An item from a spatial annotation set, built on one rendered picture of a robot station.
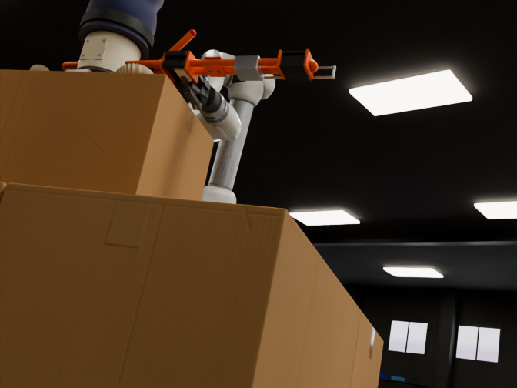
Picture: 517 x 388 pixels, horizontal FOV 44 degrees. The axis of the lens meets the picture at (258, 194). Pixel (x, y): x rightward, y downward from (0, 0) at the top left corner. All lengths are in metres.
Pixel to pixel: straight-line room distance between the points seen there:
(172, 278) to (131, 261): 0.06
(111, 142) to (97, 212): 0.82
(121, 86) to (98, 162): 0.22
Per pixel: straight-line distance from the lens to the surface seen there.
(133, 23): 1.98
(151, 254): 0.76
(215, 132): 2.10
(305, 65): 1.70
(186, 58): 1.85
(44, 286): 0.83
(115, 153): 1.61
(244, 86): 2.61
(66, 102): 1.76
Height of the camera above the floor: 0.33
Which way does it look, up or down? 18 degrees up
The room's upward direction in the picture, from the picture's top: 12 degrees clockwise
